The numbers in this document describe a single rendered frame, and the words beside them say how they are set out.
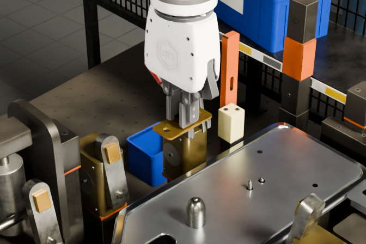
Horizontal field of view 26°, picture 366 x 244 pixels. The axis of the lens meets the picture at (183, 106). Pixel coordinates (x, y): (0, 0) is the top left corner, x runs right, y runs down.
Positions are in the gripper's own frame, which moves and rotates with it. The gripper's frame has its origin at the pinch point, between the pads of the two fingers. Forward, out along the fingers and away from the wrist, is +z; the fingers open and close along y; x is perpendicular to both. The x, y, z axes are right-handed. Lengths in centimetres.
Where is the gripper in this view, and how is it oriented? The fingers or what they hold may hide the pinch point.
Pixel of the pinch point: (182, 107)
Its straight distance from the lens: 107.9
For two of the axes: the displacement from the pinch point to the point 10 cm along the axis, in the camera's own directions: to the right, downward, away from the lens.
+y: 7.0, 4.1, -5.9
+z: -0.1, 8.3, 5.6
